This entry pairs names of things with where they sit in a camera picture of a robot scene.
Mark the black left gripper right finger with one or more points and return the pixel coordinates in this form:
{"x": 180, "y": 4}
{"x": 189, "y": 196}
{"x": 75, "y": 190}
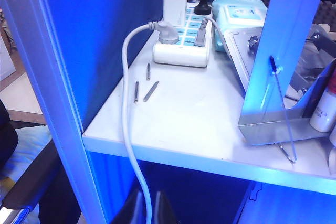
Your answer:
{"x": 163, "y": 211}

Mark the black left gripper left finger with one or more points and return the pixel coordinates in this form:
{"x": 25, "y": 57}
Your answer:
{"x": 128, "y": 211}

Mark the black chair armrest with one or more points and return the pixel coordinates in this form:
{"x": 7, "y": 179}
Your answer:
{"x": 29, "y": 179}

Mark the small metal pin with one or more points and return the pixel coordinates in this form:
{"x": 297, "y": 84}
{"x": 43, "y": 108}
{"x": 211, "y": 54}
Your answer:
{"x": 148, "y": 72}
{"x": 150, "y": 91}
{"x": 136, "y": 91}

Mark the white power strip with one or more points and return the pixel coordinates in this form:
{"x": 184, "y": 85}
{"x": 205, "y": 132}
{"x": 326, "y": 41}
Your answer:
{"x": 181, "y": 53}

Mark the silver plate with black knob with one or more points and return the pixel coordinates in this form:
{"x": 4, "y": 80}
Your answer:
{"x": 240, "y": 56}

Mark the white bottle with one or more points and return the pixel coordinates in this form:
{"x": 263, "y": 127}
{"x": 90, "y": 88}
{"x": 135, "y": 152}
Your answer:
{"x": 323, "y": 111}

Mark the black round plug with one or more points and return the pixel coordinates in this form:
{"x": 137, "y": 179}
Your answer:
{"x": 202, "y": 7}

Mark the white charger adapter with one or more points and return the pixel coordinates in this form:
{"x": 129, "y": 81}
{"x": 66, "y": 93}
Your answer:
{"x": 175, "y": 3}

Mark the teal wipes box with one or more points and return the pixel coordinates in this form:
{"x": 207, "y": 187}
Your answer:
{"x": 236, "y": 6}

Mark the aluminium partition post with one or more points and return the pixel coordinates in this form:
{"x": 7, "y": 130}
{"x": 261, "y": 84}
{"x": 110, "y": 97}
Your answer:
{"x": 52, "y": 77}

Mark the silver metal bookend frame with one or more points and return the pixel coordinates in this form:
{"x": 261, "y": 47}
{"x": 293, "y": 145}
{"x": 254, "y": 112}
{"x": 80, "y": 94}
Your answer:
{"x": 275, "y": 24}

